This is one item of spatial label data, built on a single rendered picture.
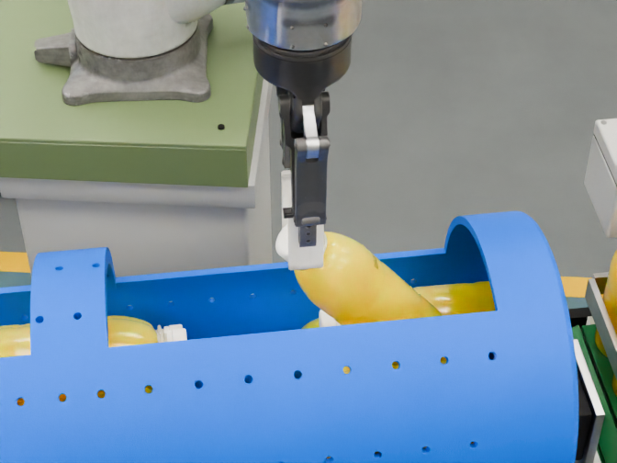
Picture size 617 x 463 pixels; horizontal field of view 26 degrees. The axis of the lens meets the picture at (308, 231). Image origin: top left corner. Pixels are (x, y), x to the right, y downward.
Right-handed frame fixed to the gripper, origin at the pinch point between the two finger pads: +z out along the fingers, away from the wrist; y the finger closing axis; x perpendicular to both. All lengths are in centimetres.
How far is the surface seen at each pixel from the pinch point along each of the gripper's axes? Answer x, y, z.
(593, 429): 28.3, 5.2, 26.6
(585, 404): 27.7, 3.4, 25.0
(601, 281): 37, -20, 32
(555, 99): 85, -174, 129
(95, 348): -18.5, 5.9, 7.4
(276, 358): -3.2, 8.0, 8.5
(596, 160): 39, -31, 23
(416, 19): 57, -212, 128
